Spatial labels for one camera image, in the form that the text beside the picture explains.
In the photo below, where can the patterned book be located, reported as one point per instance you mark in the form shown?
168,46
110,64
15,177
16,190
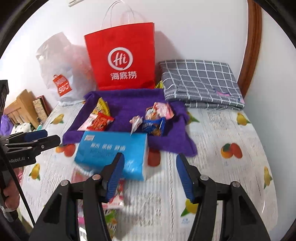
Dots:
42,108

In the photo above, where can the Lotso bear lollipop packet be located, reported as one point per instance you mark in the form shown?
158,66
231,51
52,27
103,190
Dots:
136,121

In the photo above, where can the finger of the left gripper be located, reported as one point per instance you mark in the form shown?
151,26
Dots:
37,147
23,137

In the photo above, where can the white Miniso plastic bag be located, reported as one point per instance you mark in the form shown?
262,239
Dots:
65,69

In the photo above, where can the red Haidilao paper bag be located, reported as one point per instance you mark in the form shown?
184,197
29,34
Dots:
123,57

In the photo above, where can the white pink strawberry packet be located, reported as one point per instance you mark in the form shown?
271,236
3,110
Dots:
116,202

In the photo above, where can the grey checked folded cloth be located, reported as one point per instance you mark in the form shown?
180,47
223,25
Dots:
201,84

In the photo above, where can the green snack packet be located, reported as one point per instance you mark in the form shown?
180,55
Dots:
111,222

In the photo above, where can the blue tissue pack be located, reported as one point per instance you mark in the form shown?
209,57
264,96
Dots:
98,149

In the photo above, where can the white wall switch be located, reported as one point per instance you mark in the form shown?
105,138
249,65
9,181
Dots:
73,2

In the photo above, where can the purple plush cloth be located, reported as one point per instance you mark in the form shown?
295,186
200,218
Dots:
6,126

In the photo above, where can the pale pink nougat packet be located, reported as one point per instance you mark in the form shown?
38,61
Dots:
87,123

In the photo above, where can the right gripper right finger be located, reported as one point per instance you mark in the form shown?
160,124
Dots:
240,218

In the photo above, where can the yellow packet behind towel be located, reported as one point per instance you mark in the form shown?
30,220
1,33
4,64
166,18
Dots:
160,85

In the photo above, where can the magenta barcode snack packet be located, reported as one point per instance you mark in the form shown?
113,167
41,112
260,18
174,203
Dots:
80,213

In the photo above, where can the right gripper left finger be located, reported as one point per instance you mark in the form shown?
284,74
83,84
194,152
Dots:
59,218

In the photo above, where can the wooden headboard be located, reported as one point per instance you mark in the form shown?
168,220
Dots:
22,110

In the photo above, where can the red candy packet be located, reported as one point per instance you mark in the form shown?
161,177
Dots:
100,123

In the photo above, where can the person's left hand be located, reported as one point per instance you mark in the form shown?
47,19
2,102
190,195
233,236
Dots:
12,195

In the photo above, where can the brown wooden door frame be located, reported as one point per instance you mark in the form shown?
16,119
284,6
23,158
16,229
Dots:
252,49

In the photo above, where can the pink peach snack packet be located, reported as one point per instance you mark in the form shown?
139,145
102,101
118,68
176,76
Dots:
80,175

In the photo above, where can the black white spotted pillow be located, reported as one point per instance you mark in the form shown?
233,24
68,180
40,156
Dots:
22,128

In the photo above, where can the purple towel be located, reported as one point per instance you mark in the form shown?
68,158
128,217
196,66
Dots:
124,105

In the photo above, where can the pink Haidilao chips packet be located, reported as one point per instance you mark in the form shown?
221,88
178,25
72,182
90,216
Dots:
159,110

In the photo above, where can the blue snack packet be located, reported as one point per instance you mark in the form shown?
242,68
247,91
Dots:
154,127

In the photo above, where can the yellow snack packet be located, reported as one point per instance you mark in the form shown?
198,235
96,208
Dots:
102,107

